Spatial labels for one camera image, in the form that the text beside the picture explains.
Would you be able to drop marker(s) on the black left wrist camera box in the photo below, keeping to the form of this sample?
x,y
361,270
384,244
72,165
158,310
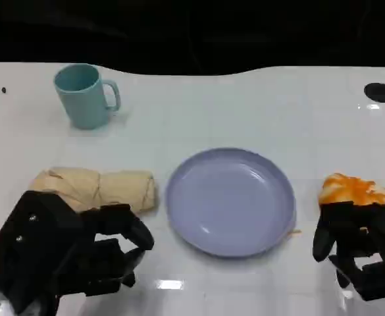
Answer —
x,y
34,237

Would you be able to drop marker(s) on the pale green mug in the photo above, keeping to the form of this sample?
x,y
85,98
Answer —
x,y
83,98

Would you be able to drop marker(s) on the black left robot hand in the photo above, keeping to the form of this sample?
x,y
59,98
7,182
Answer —
x,y
106,260

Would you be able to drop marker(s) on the beige towel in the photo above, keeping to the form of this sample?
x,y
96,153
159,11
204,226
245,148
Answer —
x,y
113,189

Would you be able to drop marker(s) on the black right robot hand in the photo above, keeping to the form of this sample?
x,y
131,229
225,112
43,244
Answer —
x,y
360,230

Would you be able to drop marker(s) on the lilac plate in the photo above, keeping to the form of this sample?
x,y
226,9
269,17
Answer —
x,y
228,204

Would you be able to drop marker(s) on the orange and white bread roll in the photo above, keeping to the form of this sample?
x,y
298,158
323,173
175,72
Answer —
x,y
353,191

